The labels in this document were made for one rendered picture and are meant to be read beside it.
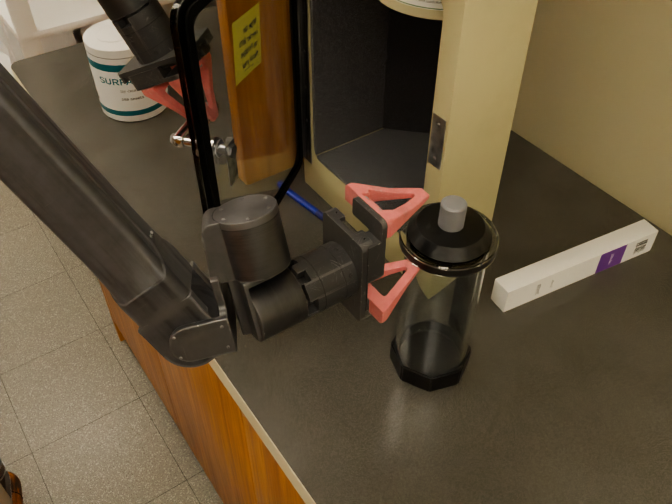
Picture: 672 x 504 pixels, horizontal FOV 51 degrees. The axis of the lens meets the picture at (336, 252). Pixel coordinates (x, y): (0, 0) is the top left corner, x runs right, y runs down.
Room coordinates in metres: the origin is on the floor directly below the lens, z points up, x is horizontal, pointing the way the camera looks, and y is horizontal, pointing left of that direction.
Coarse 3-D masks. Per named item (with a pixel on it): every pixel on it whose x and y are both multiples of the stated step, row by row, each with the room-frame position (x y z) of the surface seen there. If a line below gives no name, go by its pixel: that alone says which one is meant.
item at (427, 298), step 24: (408, 240) 0.55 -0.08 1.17; (432, 264) 0.51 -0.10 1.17; (456, 264) 0.51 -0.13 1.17; (480, 264) 0.51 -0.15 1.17; (408, 288) 0.54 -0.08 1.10; (432, 288) 0.52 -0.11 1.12; (456, 288) 0.51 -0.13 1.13; (480, 288) 0.54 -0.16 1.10; (408, 312) 0.53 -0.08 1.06; (432, 312) 0.51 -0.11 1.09; (456, 312) 0.51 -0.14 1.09; (408, 336) 0.53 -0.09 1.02; (432, 336) 0.51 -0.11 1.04; (456, 336) 0.52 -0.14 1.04; (408, 360) 0.52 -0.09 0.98; (432, 360) 0.51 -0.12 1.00; (456, 360) 0.52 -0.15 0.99
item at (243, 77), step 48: (240, 0) 0.76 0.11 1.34; (288, 0) 0.89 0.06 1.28; (240, 48) 0.75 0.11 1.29; (288, 48) 0.88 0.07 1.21; (240, 96) 0.73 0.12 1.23; (288, 96) 0.87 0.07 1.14; (192, 144) 0.63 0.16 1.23; (240, 144) 0.72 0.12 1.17; (288, 144) 0.86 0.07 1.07; (240, 192) 0.71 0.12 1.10
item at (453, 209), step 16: (432, 208) 0.58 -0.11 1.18; (448, 208) 0.55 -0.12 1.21; (464, 208) 0.55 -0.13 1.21; (416, 224) 0.56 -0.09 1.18; (432, 224) 0.56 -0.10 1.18; (448, 224) 0.55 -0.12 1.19; (464, 224) 0.56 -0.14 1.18; (480, 224) 0.56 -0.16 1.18; (416, 240) 0.54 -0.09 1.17; (432, 240) 0.53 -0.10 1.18; (448, 240) 0.53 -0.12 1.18; (464, 240) 0.53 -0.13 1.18; (480, 240) 0.53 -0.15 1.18; (432, 256) 0.52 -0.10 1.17; (448, 256) 0.52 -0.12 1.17; (464, 256) 0.52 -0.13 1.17
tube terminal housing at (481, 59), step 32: (448, 0) 0.69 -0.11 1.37; (480, 0) 0.68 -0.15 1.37; (512, 0) 0.71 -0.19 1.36; (448, 32) 0.68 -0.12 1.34; (480, 32) 0.68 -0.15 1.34; (512, 32) 0.71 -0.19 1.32; (448, 64) 0.68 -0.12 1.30; (480, 64) 0.69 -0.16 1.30; (512, 64) 0.72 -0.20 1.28; (448, 96) 0.67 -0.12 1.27; (480, 96) 0.69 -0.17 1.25; (512, 96) 0.73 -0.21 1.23; (448, 128) 0.67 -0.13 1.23; (480, 128) 0.70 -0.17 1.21; (448, 160) 0.67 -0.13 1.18; (480, 160) 0.70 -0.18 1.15; (320, 192) 0.89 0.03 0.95; (448, 192) 0.68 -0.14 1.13; (480, 192) 0.71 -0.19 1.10; (352, 224) 0.82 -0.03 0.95
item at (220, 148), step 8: (216, 144) 0.66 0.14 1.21; (224, 144) 0.67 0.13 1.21; (232, 144) 0.67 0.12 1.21; (216, 152) 0.66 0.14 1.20; (224, 152) 0.66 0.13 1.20; (232, 152) 0.66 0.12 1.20; (232, 160) 0.66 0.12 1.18; (232, 168) 0.66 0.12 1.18; (232, 176) 0.66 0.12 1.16; (232, 184) 0.66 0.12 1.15
